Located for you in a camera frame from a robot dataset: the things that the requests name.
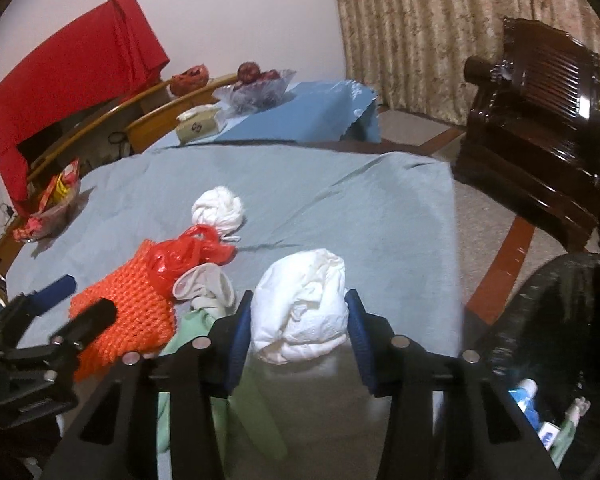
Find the white knotted cloth ball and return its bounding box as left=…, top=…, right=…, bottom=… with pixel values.
left=191, top=186, right=246, bottom=243

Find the glass fruit bowl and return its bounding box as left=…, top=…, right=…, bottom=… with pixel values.
left=212, top=69, right=298, bottom=113

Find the yellow snack packet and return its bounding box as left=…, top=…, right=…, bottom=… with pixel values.
left=47, top=182, right=73, bottom=206

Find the white cloth wad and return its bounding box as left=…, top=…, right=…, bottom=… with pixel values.
left=250, top=249, right=351, bottom=365

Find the trash bin with black bag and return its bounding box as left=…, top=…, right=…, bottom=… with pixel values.
left=460, top=252, right=600, bottom=480

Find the blue plastic bag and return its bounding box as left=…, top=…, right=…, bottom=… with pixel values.
left=520, top=392, right=545, bottom=433

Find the light wooden cabinet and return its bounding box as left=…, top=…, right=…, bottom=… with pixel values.
left=0, top=74, right=241, bottom=306

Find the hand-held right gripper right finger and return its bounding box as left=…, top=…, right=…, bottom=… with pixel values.
left=344, top=287, right=563, bottom=480

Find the red and white snack packet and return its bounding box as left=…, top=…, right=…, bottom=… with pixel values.
left=55, top=157, right=81, bottom=186

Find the flat red snack packet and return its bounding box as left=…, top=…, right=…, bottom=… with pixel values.
left=12, top=225, right=48, bottom=243

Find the grey-blue blanket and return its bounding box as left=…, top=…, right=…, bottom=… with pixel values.
left=5, top=142, right=463, bottom=480

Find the red plastic bag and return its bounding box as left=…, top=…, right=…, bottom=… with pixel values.
left=144, top=224, right=237, bottom=301

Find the television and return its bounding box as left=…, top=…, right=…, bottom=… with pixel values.
left=16, top=105, right=146, bottom=168

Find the beige patterned curtain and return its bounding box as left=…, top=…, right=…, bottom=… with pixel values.
left=330, top=0, right=600, bottom=128

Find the orange foam net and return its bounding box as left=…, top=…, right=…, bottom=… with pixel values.
left=69, top=240, right=177, bottom=382

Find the dark wooden armchair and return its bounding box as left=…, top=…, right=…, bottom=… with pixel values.
left=452, top=16, right=600, bottom=256

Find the red bag with handles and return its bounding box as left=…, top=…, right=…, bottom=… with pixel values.
left=169, top=64, right=211, bottom=97

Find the red cloth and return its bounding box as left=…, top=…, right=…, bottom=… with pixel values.
left=0, top=0, right=171, bottom=216

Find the glass snack dish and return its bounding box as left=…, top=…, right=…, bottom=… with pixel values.
left=27, top=180, right=83, bottom=241

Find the white sock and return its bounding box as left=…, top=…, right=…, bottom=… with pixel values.
left=172, top=265, right=237, bottom=318

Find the olive tissue box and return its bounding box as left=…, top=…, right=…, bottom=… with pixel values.
left=175, top=104, right=227, bottom=145

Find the red patterned snack packet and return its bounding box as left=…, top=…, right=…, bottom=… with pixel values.
left=37, top=175, right=61, bottom=211

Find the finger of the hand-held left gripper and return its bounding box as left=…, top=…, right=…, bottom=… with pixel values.
left=49, top=299, right=119, bottom=351
left=7, top=274, right=77, bottom=319

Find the blue tablecloth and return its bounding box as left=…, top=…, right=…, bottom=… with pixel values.
left=152, top=80, right=382, bottom=148

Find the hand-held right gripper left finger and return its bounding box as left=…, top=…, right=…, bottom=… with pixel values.
left=50, top=290, right=256, bottom=480

